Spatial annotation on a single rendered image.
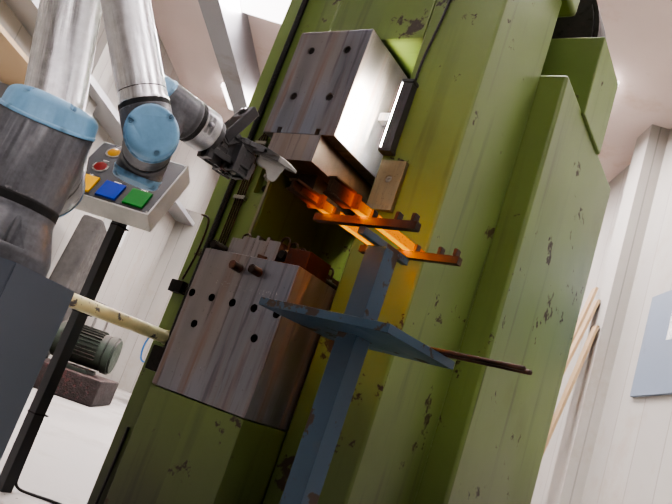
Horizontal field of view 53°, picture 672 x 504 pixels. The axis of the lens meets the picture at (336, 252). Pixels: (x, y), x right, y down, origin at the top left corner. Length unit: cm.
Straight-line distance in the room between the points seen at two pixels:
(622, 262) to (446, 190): 401
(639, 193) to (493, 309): 397
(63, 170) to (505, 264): 162
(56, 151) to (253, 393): 99
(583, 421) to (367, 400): 387
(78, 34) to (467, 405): 158
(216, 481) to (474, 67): 145
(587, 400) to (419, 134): 382
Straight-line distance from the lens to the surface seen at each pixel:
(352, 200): 158
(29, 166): 111
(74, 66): 137
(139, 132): 119
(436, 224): 202
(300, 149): 221
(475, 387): 229
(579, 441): 566
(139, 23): 127
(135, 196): 234
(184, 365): 207
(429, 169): 211
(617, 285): 591
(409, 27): 248
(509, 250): 240
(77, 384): 607
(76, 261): 662
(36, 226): 112
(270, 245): 210
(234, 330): 199
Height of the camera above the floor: 54
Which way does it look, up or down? 13 degrees up
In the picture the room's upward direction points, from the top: 19 degrees clockwise
